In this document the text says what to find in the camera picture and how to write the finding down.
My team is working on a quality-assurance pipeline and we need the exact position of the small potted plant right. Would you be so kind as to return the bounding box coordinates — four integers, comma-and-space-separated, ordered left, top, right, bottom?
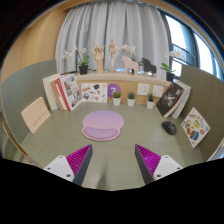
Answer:
147, 94, 155, 109

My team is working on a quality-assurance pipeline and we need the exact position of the white orchid black pot left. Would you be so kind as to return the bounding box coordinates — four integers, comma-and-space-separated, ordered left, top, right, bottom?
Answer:
62, 45, 89, 75

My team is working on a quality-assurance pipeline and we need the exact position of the purple round number sign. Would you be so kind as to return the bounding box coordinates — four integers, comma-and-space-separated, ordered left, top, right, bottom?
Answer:
108, 84, 121, 98

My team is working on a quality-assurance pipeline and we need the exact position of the wooden mannequin figure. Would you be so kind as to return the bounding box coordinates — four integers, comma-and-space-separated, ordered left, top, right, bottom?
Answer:
109, 39, 119, 72

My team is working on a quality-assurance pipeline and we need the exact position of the white orchid black pot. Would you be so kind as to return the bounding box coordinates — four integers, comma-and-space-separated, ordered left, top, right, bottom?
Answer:
161, 51, 183, 82
62, 45, 89, 75

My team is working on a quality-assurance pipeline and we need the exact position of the white wall socket plate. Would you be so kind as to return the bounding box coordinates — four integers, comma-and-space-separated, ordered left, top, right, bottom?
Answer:
137, 83, 150, 96

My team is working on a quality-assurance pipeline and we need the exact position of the grey curtain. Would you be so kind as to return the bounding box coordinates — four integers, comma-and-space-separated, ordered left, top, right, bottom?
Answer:
55, 0, 169, 73

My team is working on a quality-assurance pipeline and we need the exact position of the pink purple mouse pad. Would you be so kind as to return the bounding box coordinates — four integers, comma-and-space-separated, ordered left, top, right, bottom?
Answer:
82, 110, 124, 141

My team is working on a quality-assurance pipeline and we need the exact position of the white orchid black pot right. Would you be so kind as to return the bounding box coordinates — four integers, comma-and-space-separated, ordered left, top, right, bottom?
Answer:
161, 51, 183, 82

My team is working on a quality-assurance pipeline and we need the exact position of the white orchid behind horse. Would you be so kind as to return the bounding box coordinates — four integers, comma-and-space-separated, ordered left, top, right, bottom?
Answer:
121, 44, 143, 66

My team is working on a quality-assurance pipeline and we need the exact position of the red white leaning magazine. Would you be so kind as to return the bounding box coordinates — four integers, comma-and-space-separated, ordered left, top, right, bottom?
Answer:
57, 74, 82, 111

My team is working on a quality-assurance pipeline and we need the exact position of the wooden hand model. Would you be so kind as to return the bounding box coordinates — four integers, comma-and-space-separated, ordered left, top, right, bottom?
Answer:
92, 45, 105, 74

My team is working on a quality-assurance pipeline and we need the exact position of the beige leaning card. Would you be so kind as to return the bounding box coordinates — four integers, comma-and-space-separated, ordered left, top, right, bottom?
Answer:
21, 97, 50, 133

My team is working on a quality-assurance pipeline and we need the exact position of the food sticker sheet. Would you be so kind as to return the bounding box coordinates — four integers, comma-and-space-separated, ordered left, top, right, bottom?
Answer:
181, 108, 210, 148

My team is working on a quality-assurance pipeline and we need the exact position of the black computer mouse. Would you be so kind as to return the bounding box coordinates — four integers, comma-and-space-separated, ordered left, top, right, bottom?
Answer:
161, 121, 177, 135

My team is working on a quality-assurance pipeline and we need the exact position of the small potted plant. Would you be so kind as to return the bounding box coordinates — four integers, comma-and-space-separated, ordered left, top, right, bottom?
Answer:
147, 94, 155, 109
113, 92, 121, 106
127, 92, 135, 107

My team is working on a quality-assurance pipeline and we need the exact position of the white picture card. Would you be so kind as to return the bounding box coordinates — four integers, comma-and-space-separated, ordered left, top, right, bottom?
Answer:
81, 83, 108, 103

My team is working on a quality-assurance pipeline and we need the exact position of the white switch plate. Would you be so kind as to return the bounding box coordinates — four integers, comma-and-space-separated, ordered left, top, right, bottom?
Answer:
153, 85, 163, 98

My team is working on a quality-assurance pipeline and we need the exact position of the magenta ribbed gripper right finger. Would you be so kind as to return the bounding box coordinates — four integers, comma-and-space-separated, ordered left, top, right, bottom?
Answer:
135, 144, 182, 184

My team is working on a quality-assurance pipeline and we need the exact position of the dark leaning book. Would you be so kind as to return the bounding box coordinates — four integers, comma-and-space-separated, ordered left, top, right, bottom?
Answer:
156, 83, 184, 118

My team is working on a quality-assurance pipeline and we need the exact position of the pink horse figurine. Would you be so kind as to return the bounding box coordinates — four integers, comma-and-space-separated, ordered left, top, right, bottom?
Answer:
122, 56, 139, 75

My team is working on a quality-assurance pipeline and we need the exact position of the small potted plant left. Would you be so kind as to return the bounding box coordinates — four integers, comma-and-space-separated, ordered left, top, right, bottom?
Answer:
113, 92, 121, 106

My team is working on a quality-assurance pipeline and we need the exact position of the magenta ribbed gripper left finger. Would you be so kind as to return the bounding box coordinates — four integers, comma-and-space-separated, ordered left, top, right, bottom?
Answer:
44, 145, 93, 186

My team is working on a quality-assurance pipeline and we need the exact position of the black horse figurine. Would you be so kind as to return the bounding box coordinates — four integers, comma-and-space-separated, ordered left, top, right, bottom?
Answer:
142, 58, 157, 73

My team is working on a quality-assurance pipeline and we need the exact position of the small potted plant middle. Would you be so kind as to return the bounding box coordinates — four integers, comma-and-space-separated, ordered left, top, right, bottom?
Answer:
127, 92, 135, 107

